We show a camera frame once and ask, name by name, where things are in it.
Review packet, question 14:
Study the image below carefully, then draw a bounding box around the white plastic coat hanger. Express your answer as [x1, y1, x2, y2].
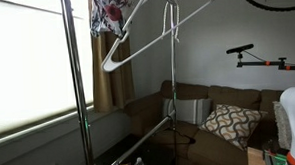
[97, 0, 232, 75]

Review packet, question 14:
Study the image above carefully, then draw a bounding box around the black coat hanger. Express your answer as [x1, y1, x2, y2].
[148, 122, 197, 148]

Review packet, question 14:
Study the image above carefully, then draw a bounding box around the white red floral garment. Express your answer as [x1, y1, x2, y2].
[89, 0, 134, 40]

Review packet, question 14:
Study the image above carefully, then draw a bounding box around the grey white striped cushion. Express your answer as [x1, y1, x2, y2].
[160, 96, 214, 128]

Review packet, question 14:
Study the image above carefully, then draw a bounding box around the brown window curtain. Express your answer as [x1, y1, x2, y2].
[89, 28, 137, 115]

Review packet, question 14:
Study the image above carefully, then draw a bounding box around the brown wave patterned cushion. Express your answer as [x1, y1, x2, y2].
[197, 101, 271, 154]

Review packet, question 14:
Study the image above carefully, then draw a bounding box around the beige shaggy cushion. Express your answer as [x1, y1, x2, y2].
[271, 99, 294, 152]

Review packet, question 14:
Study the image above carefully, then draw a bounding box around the chrome metal clothes rack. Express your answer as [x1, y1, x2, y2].
[59, 0, 187, 165]

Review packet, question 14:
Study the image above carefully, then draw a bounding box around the brown fabric sofa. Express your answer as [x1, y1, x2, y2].
[121, 73, 295, 165]

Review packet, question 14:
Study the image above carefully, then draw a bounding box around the wooden side table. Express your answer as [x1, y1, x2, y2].
[246, 145, 267, 165]

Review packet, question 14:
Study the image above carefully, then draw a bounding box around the black bar camera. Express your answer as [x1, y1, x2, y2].
[225, 43, 255, 56]

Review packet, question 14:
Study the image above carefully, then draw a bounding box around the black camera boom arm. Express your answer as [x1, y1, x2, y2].
[235, 50, 295, 75]

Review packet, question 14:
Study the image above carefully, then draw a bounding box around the green lit metal frame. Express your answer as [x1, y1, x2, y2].
[263, 148, 289, 165]

